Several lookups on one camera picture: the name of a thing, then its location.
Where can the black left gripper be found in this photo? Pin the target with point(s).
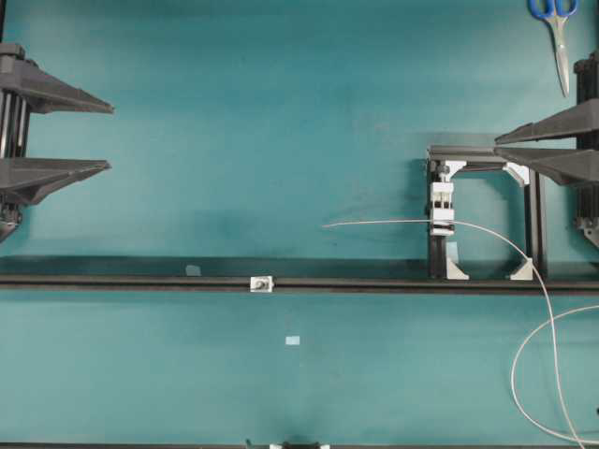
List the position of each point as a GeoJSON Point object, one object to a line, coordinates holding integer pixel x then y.
{"type": "Point", "coordinates": [27, 181]}

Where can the white eyelet bracket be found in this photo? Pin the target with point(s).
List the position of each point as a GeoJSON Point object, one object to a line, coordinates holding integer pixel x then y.
{"type": "Point", "coordinates": [261, 284]}

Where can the white wire clamp block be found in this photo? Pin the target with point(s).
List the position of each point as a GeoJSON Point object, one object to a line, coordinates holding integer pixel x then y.
{"type": "Point", "coordinates": [441, 210]}

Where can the long black aluminium rail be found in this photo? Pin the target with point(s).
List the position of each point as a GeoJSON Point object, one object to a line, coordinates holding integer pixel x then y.
{"type": "Point", "coordinates": [280, 284]}

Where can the black square aluminium frame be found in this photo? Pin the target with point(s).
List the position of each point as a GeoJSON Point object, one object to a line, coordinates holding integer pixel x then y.
{"type": "Point", "coordinates": [496, 193]}

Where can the blue handled scissors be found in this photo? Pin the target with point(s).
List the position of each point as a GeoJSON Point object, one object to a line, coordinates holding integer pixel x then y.
{"type": "Point", "coordinates": [555, 13]}

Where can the pale tape piece on table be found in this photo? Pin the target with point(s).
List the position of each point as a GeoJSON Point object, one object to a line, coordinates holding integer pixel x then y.
{"type": "Point", "coordinates": [292, 340]}

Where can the black clip at table edge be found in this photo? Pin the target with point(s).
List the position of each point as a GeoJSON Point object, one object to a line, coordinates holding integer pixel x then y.
{"type": "Point", "coordinates": [298, 445]}

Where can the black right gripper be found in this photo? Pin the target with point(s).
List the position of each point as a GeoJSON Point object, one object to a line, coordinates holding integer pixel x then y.
{"type": "Point", "coordinates": [566, 166]}

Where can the pale tape piece near rail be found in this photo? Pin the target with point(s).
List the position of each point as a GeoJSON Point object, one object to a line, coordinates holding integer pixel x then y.
{"type": "Point", "coordinates": [192, 271]}

